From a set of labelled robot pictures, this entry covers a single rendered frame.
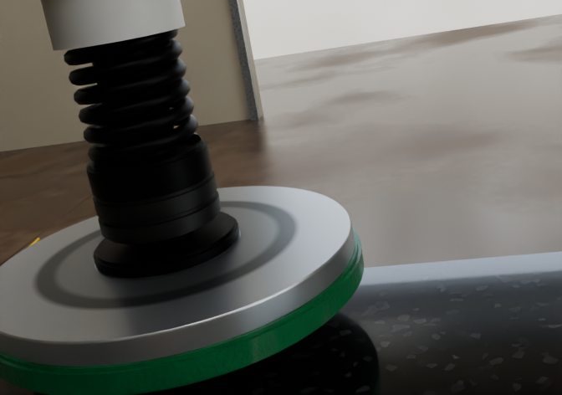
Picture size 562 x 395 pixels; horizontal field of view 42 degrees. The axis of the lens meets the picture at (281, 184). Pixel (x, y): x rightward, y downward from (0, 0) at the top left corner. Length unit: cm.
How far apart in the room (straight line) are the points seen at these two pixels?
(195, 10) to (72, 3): 494
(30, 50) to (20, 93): 35
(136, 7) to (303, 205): 16
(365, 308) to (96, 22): 22
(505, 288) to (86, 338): 24
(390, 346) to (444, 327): 3
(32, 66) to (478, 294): 553
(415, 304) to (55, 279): 20
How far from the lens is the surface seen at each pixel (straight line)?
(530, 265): 47
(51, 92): 584
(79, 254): 45
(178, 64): 39
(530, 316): 42
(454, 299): 44
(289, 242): 39
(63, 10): 37
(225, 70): 531
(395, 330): 41
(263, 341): 34
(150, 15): 37
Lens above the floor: 102
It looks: 17 degrees down
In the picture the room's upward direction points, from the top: 10 degrees counter-clockwise
